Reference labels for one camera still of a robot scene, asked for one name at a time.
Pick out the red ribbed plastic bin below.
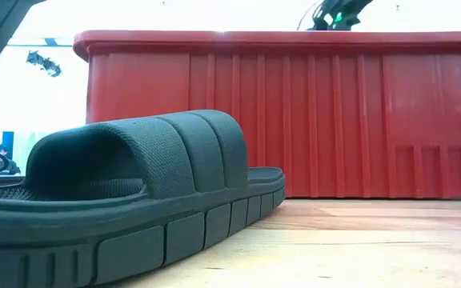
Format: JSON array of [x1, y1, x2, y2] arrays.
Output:
[[72, 30, 461, 200]]

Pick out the dark green foam slide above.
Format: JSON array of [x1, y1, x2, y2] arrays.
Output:
[[0, 109, 287, 288]]

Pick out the dark hanging ceiling fixture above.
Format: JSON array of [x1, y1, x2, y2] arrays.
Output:
[[25, 50, 62, 78]]

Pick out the pale translucent curtain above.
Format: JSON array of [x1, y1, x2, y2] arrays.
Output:
[[13, 130, 51, 173]]

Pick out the dark blue pillar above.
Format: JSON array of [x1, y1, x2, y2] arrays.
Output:
[[1, 131, 14, 161]]

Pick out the black table edge rail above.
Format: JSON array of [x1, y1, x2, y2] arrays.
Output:
[[0, 174, 27, 188]]

